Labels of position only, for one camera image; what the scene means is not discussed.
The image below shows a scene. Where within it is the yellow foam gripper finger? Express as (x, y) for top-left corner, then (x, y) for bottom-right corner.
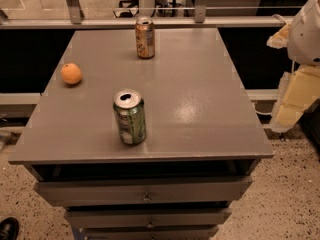
(267, 24), (290, 49)
(270, 65), (320, 133)

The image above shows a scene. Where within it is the green soda can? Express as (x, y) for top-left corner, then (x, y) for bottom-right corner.
(113, 89), (146, 145)

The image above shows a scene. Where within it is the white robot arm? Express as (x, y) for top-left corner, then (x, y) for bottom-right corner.
(267, 0), (320, 133)

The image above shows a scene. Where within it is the orange-gold soda can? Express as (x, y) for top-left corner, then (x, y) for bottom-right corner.
(135, 16), (155, 59)

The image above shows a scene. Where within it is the black office chair base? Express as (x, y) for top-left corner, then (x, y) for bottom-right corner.
(113, 0), (139, 18)

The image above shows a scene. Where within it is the bottom grey drawer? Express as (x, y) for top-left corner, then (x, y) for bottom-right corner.
(85, 226), (218, 240)

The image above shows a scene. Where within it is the grey drawer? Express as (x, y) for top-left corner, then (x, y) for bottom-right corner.
(34, 176), (252, 207)
(65, 208), (231, 229)
(85, 226), (218, 240)

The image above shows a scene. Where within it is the orange fruit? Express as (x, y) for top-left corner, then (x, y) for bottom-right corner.
(61, 63), (82, 85)

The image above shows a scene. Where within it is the middle grey drawer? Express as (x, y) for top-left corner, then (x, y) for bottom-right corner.
(65, 208), (231, 229)

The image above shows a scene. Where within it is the top grey drawer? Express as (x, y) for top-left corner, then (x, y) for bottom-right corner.
(34, 176), (252, 207)

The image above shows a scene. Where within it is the black shoe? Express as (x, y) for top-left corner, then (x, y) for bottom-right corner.
(0, 217), (19, 240)

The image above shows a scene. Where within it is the white cable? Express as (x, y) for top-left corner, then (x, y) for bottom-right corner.
(253, 102), (275, 116)

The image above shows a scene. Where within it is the metal railing frame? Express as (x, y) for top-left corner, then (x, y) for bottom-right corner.
(0, 0), (320, 30)

